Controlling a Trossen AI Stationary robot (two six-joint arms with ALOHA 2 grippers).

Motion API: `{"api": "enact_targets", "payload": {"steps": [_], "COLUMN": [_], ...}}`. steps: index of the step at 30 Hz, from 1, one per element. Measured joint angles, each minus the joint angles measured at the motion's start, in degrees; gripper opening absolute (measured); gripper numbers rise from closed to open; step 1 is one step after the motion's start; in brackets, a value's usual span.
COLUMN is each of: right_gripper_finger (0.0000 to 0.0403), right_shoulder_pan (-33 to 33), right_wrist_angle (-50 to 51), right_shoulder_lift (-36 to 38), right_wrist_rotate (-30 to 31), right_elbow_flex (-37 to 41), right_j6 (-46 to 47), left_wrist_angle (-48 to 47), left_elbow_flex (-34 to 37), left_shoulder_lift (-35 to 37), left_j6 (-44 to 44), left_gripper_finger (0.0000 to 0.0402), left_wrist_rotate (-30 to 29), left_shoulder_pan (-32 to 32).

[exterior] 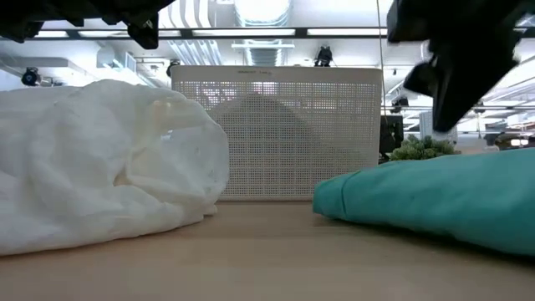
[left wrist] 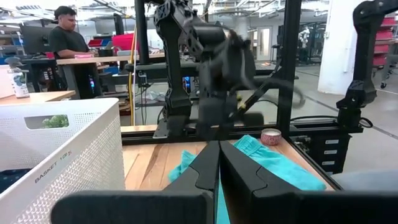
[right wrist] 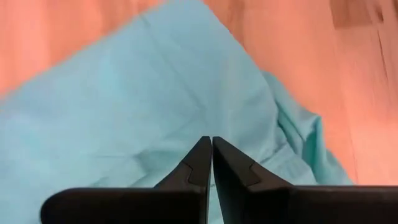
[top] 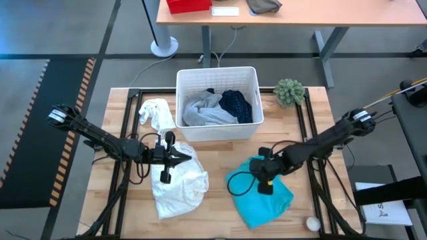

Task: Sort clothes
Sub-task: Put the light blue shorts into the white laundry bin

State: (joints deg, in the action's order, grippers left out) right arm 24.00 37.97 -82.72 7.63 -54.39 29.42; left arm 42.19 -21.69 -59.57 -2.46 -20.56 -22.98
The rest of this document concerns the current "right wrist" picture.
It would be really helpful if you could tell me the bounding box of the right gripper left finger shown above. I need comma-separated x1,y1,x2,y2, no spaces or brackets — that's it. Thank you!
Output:
40,136,213,224

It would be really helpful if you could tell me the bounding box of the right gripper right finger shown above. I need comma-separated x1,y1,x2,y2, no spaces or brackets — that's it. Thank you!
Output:
212,136,398,224

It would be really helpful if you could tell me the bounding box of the teal t-shirt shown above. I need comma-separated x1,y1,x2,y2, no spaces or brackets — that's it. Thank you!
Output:
0,0,354,224

